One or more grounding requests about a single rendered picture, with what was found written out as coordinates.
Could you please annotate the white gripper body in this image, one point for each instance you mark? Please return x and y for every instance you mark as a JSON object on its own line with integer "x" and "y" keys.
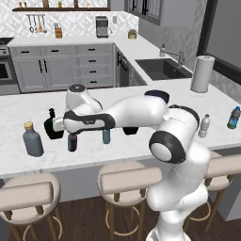
{"x": 58, "y": 124}

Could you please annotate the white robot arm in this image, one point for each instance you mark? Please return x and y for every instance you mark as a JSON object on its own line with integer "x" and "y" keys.
{"x": 141, "y": 109}

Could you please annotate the black glass bottle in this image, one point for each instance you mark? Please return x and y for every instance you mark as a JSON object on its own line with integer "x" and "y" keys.
{"x": 49, "y": 131}

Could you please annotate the dark purple bottle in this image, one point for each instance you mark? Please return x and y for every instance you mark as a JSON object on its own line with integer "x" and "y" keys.
{"x": 72, "y": 142}

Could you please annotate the grey bottle with tan cap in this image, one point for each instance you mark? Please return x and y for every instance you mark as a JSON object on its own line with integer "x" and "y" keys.
{"x": 33, "y": 142}

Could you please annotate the teal blue bottle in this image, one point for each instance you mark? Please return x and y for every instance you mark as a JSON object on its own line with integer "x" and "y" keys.
{"x": 106, "y": 137}

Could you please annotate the grey base cupboards run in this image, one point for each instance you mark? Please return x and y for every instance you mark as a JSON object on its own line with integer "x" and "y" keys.
{"x": 62, "y": 67}

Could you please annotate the steel oven with hob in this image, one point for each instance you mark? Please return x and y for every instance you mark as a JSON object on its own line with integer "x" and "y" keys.
{"x": 6, "y": 67}

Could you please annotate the beige bar stool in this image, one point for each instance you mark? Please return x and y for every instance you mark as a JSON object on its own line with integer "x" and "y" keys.
{"x": 125, "y": 180}
{"x": 29, "y": 196}
{"x": 222, "y": 166}

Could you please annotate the black dishwasher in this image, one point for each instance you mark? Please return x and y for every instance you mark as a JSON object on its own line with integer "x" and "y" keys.
{"x": 123, "y": 70}

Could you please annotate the wooden knife block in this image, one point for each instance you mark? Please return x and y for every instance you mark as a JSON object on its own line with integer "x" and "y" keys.
{"x": 58, "y": 32}

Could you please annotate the grey coffee machine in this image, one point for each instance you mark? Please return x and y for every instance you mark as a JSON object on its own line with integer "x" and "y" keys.
{"x": 102, "y": 27}

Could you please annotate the potted plant in yellow pot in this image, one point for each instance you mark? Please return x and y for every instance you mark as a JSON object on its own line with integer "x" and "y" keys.
{"x": 132, "y": 35}

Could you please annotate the dark sink basin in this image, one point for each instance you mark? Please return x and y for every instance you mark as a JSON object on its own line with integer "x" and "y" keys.
{"x": 161, "y": 69}

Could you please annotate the brown board on shelf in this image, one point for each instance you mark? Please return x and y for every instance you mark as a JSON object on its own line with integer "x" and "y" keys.
{"x": 45, "y": 3}

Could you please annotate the brown jar on shelf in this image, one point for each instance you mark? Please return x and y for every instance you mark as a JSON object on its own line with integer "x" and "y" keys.
{"x": 76, "y": 3}

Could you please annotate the grey soap dispenser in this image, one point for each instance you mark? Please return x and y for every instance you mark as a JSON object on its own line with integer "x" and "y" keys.
{"x": 162, "y": 51}

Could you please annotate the grey tap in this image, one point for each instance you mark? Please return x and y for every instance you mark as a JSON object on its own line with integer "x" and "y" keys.
{"x": 177, "y": 56}

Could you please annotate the clear plastic bottle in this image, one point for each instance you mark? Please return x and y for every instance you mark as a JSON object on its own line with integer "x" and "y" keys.
{"x": 204, "y": 127}

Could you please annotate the white paper towel roll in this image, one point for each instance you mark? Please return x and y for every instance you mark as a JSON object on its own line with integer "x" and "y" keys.
{"x": 202, "y": 73}

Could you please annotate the green blue plastic bottle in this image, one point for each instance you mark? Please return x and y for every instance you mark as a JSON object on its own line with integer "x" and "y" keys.
{"x": 233, "y": 119}

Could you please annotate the rail with hanging tools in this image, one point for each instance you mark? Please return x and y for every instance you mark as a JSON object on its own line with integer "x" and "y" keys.
{"x": 36, "y": 22}

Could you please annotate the dark wooden wall shelf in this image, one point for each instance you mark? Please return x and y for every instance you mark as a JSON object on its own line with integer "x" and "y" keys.
{"x": 59, "y": 9}

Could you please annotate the grey wall cupboards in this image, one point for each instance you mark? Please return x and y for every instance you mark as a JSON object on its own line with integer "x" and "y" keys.
{"x": 163, "y": 11}

